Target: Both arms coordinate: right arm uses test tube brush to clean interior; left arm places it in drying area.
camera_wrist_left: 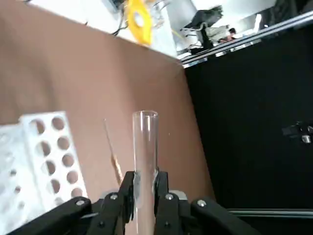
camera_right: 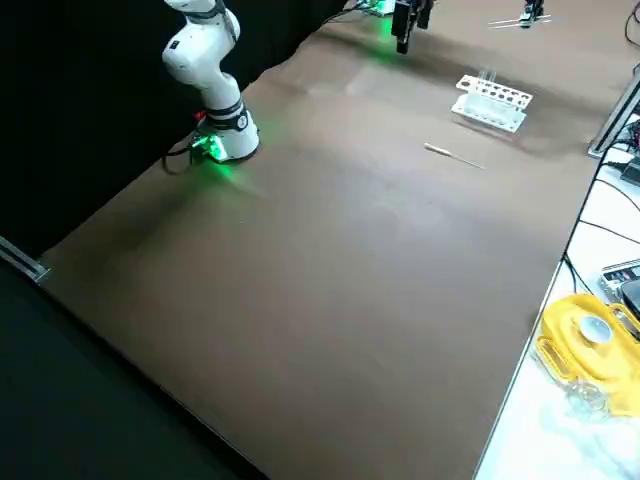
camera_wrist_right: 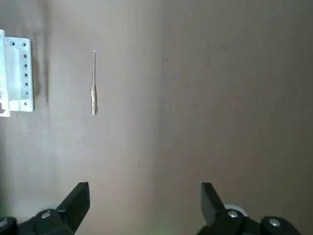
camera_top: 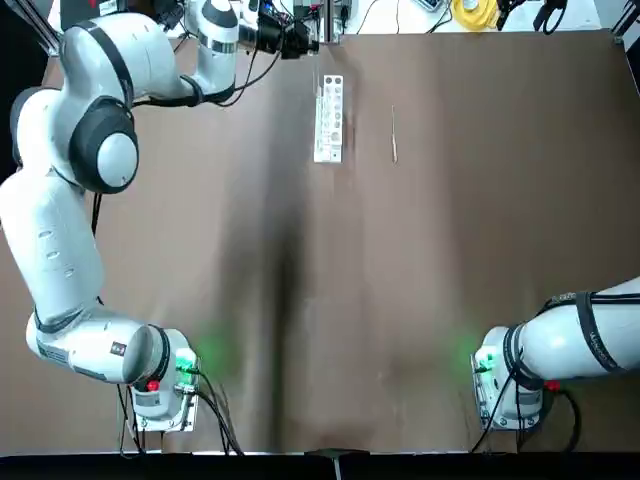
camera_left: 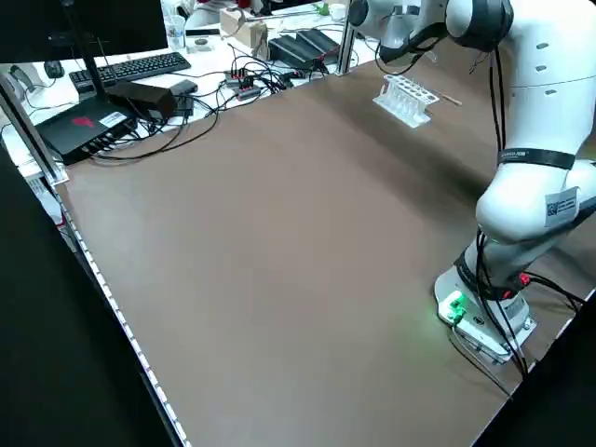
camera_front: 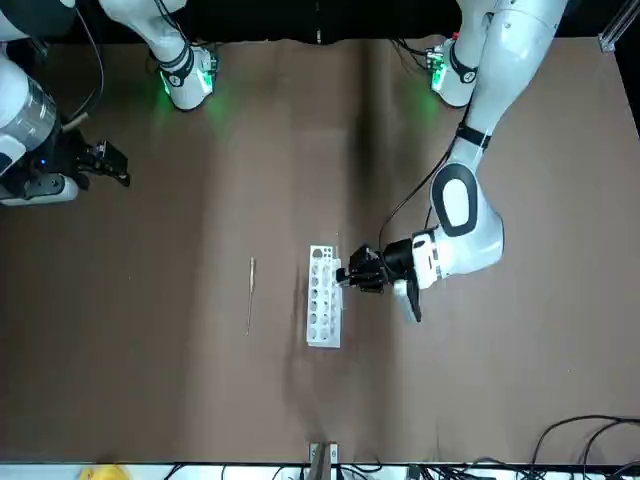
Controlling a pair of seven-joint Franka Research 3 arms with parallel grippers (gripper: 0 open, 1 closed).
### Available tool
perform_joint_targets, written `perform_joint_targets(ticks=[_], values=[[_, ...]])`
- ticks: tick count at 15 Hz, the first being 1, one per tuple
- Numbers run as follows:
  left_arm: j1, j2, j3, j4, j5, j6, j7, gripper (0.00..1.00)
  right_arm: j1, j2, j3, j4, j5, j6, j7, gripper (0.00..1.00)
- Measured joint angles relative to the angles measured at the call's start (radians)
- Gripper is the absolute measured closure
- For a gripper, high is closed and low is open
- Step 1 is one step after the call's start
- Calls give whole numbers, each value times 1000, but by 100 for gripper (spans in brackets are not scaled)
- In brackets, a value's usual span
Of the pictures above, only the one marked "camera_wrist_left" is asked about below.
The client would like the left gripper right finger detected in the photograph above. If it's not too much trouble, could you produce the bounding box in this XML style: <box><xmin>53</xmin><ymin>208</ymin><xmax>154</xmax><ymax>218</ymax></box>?
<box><xmin>153</xmin><ymin>170</ymin><xmax>260</xmax><ymax>235</ymax></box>

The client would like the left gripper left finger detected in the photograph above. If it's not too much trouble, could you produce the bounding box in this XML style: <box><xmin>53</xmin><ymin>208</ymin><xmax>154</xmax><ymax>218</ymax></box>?
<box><xmin>4</xmin><ymin>171</ymin><xmax>136</xmax><ymax>235</ymax></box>

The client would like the thin wire test tube brush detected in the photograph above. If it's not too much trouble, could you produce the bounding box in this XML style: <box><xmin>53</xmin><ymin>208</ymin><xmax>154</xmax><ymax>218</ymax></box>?
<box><xmin>104</xmin><ymin>118</ymin><xmax>124</xmax><ymax>187</ymax></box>

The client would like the clear glass test tube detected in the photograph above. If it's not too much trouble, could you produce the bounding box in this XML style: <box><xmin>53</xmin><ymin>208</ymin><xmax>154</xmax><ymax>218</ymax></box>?
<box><xmin>132</xmin><ymin>110</ymin><xmax>159</xmax><ymax>235</ymax></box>

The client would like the white test tube rack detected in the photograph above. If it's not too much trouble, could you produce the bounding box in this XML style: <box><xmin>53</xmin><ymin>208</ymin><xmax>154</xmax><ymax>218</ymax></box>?
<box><xmin>0</xmin><ymin>111</ymin><xmax>89</xmax><ymax>230</ymax></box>

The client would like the yellow plastic basket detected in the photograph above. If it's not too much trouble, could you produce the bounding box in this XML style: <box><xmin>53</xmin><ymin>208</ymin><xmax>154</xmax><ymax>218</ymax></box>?
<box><xmin>126</xmin><ymin>0</ymin><xmax>154</xmax><ymax>47</ymax></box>

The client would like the person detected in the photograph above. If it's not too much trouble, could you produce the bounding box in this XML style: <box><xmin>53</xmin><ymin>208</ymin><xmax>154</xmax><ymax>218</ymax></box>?
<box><xmin>219</xmin><ymin>27</ymin><xmax>238</xmax><ymax>44</ymax></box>

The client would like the black office chair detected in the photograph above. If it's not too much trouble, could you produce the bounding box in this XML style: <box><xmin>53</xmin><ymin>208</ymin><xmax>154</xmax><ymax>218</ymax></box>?
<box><xmin>182</xmin><ymin>6</ymin><xmax>224</xmax><ymax>53</ymax></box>

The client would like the clear glass jar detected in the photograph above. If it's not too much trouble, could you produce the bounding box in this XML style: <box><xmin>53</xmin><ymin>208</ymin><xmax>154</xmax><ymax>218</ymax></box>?
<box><xmin>153</xmin><ymin>0</ymin><xmax>170</xmax><ymax>27</ymax></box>

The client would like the aluminium frame rail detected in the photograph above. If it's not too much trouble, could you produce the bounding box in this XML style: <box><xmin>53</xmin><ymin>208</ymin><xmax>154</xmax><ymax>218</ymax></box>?
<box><xmin>227</xmin><ymin>207</ymin><xmax>313</xmax><ymax>218</ymax></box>
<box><xmin>179</xmin><ymin>11</ymin><xmax>313</xmax><ymax>68</ymax></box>

